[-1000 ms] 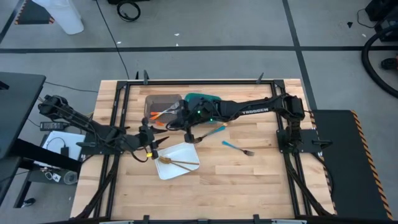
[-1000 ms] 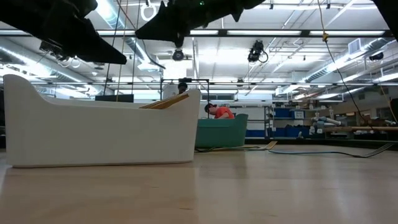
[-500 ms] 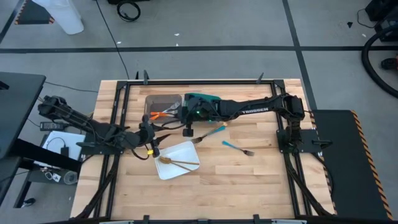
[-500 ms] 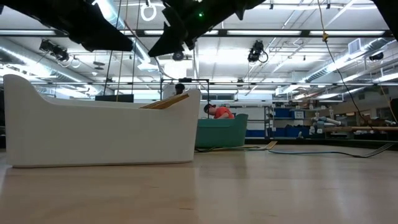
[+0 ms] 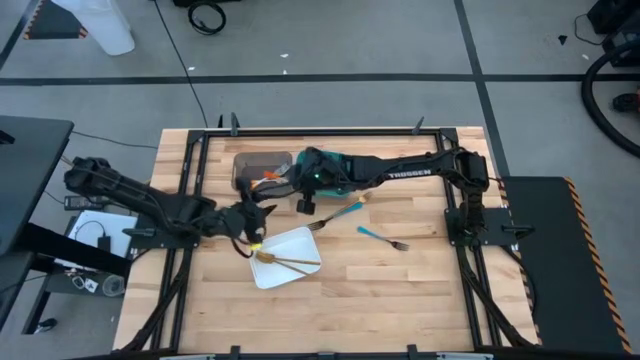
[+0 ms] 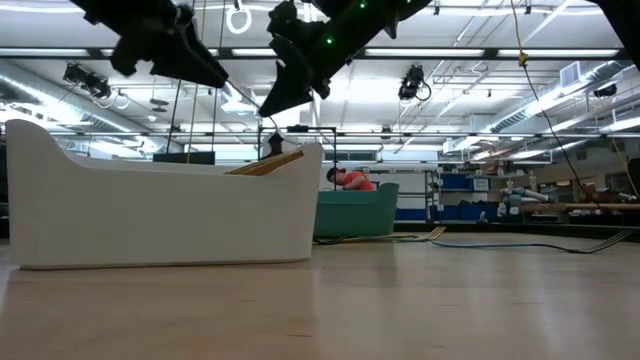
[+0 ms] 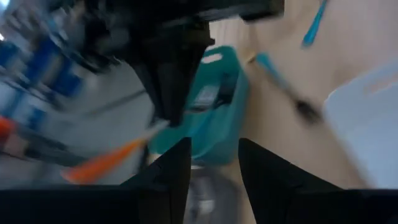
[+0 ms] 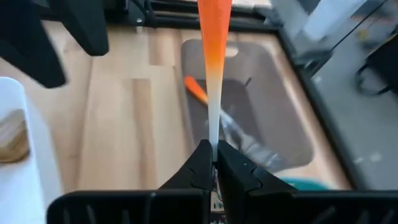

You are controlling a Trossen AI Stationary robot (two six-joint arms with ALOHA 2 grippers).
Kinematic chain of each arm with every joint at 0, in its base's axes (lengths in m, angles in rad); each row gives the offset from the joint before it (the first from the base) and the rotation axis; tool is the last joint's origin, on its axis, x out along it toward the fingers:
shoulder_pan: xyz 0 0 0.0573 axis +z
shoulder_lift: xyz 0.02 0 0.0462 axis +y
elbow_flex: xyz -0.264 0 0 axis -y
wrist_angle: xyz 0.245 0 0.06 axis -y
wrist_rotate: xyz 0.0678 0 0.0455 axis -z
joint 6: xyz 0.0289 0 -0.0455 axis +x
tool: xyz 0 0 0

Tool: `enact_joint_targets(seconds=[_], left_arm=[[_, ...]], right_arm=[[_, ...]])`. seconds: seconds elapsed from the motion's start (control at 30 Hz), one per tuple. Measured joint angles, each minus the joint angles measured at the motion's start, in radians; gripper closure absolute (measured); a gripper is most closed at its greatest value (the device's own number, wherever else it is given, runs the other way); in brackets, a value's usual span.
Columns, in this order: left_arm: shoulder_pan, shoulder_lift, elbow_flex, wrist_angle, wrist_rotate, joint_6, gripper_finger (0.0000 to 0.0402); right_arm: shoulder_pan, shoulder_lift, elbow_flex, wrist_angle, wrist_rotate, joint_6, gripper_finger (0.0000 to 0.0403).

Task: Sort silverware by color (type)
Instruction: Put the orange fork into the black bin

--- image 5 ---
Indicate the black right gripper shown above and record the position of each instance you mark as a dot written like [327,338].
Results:
[322,172]

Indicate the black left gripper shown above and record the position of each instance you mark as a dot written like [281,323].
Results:
[242,220]

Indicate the white plastic bin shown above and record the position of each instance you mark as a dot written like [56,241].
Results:
[295,242]

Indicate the smoky grey plastic bin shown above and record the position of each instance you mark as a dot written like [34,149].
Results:
[255,162]

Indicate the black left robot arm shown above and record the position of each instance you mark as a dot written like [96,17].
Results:
[135,197]

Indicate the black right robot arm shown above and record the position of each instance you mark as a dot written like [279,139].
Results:
[415,172]

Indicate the yellow tape tag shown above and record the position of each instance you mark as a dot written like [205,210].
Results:
[255,246]

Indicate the teal plastic bin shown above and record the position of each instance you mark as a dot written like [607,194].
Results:
[336,192]

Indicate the white paper sheet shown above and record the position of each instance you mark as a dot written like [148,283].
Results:
[120,225]

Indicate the black power adapter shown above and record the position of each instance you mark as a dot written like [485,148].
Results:
[104,243]

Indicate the clear plastic cup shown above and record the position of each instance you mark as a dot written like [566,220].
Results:
[114,286]

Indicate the black remote control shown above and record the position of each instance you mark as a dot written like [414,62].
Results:
[82,202]

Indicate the white cone-shaped object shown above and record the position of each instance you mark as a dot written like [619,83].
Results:
[105,30]

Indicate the black desk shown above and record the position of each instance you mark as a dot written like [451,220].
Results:
[30,165]

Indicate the hazard-striped floor mat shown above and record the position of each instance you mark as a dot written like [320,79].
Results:
[50,25]

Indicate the black hazard-striped platform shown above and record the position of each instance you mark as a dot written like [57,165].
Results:
[565,260]

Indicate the black wheel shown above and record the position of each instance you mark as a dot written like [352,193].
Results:
[625,102]

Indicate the black floor equipment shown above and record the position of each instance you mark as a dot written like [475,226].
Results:
[620,15]

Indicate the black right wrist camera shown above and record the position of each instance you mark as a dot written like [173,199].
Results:
[306,207]

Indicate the black aluminium table frame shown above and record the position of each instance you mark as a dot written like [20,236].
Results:
[320,132]

